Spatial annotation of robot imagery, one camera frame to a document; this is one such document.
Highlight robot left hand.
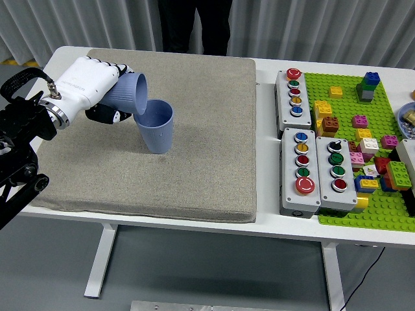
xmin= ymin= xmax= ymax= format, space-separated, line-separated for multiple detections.
xmin=48 ymin=55 xmax=136 ymax=126

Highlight blue ribbed cup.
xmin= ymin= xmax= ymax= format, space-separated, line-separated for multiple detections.
xmin=134 ymin=99 xmax=174 ymax=154
xmin=99 ymin=73 xmax=149 ymax=117

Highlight grey-brown mat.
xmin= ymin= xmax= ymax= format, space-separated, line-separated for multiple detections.
xmin=30 ymin=48 xmax=257 ymax=224

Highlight person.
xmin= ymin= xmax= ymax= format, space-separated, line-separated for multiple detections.
xmin=158 ymin=0 xmax=233 ymax=56

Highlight white table leg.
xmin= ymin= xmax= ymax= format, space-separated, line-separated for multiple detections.
xmin=83 ymin=222 xmax=119 ymax=299
xmin=320 ymin=241 xmax=346 ymax=311

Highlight small grey five-button box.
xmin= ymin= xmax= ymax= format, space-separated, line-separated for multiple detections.
xmin=274 ymin=67 xmax=313 ymax=131

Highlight large grey five-button box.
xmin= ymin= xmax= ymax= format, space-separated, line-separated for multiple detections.
xmin=279 ymin=128 xmax=322 ymax=219

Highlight white pleated curtain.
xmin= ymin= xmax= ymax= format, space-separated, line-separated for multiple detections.
xmin=0 ymin=0 xmax=415 ymax=71

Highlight green studded baseplate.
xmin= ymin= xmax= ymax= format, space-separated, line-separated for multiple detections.
xmin=303 ymin=71 xmax=415 ymax=233

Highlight grey four-button selector box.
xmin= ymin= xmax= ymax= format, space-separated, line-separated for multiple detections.
xmin=314 ymin=135 xmax=359 ymax=214

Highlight grey toy brick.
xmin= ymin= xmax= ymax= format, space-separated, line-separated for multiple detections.
xmin=356 ymin=89 xmax=374 ymax=104

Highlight light pink toy brick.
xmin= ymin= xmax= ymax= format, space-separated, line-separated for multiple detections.
xmin=348 ymin=151 xmax=366 ymax=168

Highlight blue toy brick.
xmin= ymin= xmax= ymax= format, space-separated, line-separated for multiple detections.
xmin=362 ymin=71 xmax=381 ymax=87
xmin=378 ymin=176 xmax=396 ymax=193
xmin=353 ymin=174 xmax=380 ymax=194

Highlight white toy brick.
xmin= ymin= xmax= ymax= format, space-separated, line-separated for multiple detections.
xmin=359 ymin=137 xmax=380 ymax=154

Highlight red toy brick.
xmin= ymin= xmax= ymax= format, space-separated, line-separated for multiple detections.
xmin=373 ymin=156 xmax=392 ymax=176

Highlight blue bowl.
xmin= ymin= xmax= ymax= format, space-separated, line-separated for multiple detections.
xmin=396 ymin=102 xmax=415 ymax=140

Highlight large green toy brick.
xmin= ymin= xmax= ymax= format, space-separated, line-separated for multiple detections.
xmin=385 ymin=160 xmax=412 ymax=189

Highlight white box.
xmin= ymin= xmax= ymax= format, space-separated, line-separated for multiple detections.
xmin=396 ymin=139 xmax=415 ymax=173

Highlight orange toy brick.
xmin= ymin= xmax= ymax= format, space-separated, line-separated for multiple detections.
xmin=388 ymin=176 xmax=413 ymax=192

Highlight black floor cable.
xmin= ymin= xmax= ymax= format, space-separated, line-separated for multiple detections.
xmin=342 ymin=246 xmax=386 ymax=311

